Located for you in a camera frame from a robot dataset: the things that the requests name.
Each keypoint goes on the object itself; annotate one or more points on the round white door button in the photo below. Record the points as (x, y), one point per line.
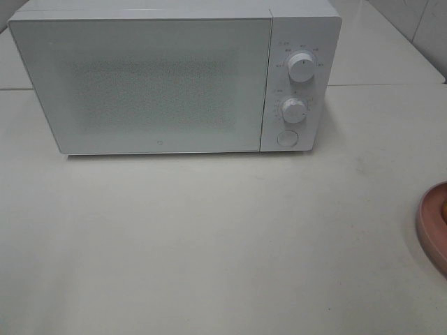
(287, 139)

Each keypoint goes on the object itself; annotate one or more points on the white microwave door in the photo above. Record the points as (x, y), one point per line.
(148, 86)

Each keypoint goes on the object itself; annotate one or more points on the pink round plate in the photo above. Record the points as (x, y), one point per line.
(431, 227)

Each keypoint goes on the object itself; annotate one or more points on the burger with lettuce and tomato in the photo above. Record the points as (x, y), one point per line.
(444, 211)

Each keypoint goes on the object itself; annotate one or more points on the white lower timer knob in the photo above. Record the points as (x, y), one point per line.
(293, 110)

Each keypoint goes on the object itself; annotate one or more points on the white upper power knob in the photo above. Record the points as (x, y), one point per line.
(301, 66)

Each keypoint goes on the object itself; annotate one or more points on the white microwave oven body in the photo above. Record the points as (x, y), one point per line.
(295, 25)

